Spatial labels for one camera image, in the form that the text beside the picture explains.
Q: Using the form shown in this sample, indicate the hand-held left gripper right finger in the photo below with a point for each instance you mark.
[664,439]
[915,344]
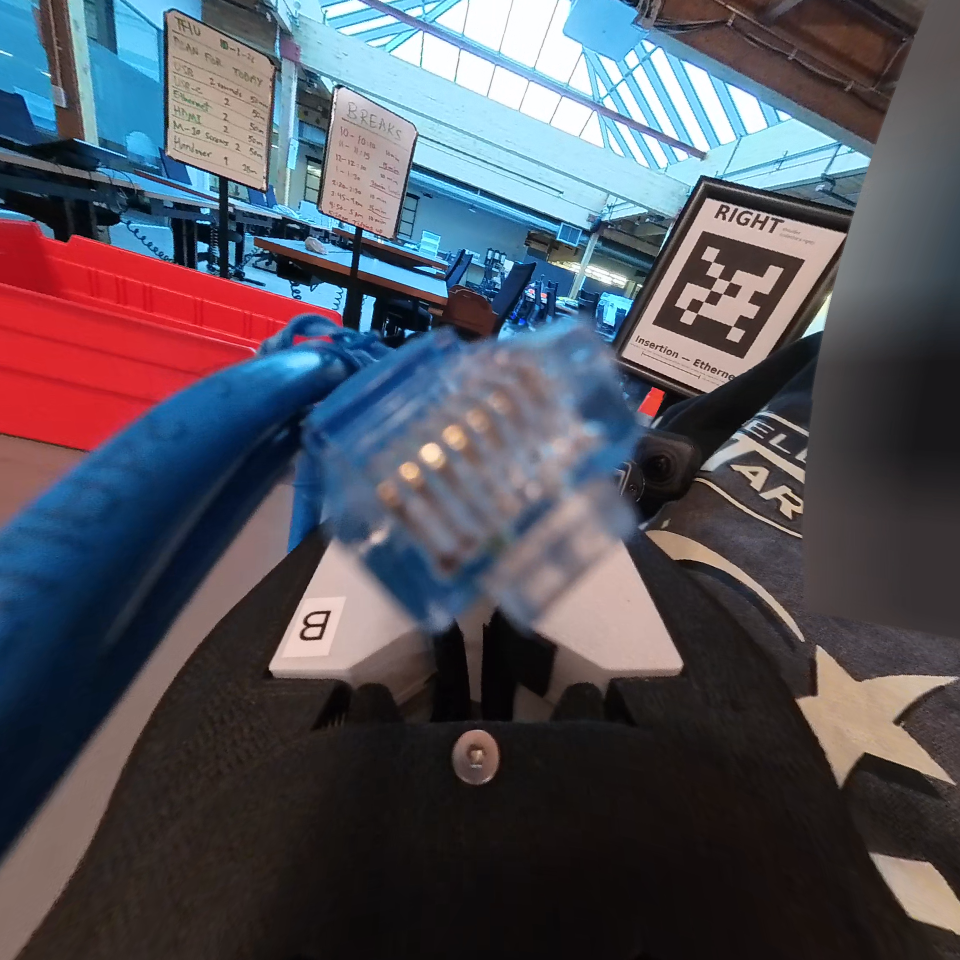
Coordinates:
[622,630]

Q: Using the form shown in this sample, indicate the wooden desk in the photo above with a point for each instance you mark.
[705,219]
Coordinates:
[75,169]
[360,266]

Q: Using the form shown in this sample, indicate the brown leather chair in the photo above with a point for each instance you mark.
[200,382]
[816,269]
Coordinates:
[472,311]

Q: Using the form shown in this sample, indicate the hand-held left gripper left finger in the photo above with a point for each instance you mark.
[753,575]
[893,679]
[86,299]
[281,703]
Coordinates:
[352,645]

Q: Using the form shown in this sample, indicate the whiteboard sign on pole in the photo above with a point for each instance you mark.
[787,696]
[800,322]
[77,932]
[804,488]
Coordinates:
[367,165]
[217,97]

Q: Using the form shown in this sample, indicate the black framed sign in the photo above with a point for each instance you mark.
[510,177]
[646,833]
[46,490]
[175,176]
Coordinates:
[735,285]

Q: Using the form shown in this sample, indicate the person's printed dark sweatshirt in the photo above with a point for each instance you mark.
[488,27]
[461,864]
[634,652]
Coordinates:
[862,712]

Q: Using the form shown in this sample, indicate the red plastic bin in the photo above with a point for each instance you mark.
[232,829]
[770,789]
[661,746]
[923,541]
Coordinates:
[112,337]

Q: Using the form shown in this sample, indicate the person's right forearm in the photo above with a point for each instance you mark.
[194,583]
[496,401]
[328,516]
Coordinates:
[750,390]

